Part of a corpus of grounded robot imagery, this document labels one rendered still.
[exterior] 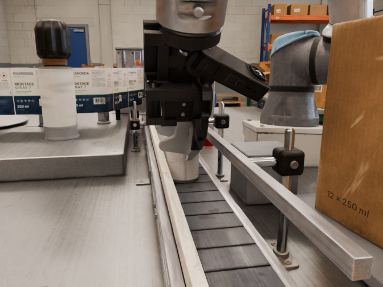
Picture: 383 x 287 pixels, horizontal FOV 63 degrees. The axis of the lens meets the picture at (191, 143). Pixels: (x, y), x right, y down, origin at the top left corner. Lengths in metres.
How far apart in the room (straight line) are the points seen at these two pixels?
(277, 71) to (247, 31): 7.90
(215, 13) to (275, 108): 0.52
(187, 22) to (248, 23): 8.43
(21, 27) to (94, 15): 1.86
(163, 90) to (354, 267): 0.26
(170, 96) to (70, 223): 0.27
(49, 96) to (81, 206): 0.37
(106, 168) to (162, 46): 0.41
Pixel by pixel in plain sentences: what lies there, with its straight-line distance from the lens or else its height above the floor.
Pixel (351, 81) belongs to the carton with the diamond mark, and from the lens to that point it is 0.46.
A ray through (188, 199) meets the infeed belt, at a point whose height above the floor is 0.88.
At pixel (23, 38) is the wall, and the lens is 9.51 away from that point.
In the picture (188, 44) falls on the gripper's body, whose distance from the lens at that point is 0.34.
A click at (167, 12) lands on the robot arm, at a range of 0.34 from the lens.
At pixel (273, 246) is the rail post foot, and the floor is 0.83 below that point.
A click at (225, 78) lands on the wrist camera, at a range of 0.39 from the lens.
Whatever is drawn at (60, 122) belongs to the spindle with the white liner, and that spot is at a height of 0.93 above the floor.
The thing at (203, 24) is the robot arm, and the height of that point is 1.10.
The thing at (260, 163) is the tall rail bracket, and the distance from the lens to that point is 0.37.
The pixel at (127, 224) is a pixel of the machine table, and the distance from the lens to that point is 0.51.
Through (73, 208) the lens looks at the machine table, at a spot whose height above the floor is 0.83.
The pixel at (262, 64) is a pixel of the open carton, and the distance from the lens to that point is 4.46.
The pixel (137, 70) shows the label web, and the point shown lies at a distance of 1.29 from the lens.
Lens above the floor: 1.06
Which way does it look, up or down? 13 degrees down
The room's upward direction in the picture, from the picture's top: straight up
